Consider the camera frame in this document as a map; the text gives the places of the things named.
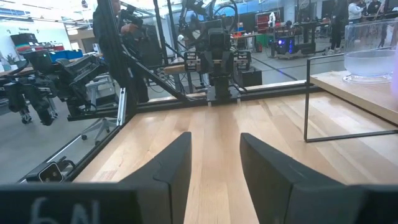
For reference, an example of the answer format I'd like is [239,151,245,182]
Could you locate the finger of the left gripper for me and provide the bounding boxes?
[185,51,198,72]
[238,51,252,72]

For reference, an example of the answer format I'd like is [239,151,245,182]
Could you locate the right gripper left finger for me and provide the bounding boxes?
[119,132,192,224]

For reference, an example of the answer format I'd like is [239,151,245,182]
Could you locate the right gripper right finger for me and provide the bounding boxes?
[239,133,364,224]

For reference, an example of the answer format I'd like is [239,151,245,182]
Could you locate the clear glass footed mug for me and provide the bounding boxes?
[343,17,398,85]

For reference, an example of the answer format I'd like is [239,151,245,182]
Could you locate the black box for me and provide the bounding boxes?
[234,67,264,88]

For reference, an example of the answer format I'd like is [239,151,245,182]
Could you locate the computer with purple lights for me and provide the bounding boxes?
[273,36,297,56]

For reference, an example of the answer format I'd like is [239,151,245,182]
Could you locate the red rack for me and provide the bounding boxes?
[255,11,277,35]

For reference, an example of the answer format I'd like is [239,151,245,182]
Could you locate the black handheld device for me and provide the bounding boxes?
[119,6,144,30]

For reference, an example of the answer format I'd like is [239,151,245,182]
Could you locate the person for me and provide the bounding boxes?
[347,0,365,25]
[329,0,349,54]
[92,0,150,103]
[366,0,383,15]

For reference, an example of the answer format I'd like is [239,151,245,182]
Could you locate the grey office chair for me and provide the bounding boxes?
[80,74,121,146]

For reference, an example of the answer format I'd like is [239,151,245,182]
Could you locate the blue storage bins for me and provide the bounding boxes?
[49,49,84,63]

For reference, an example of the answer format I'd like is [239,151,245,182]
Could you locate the black mobile robot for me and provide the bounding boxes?
[0,49,103,127]

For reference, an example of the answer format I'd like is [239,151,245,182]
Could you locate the black case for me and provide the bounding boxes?
[10,32,39,47]

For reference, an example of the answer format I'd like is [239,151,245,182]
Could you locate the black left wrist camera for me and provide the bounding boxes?
[207,27,233,50]

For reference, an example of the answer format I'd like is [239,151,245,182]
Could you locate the black table frame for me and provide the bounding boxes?
[18,0,324,184]

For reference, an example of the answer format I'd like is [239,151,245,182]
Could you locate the black table-level camera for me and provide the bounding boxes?
[26,157,76,184]

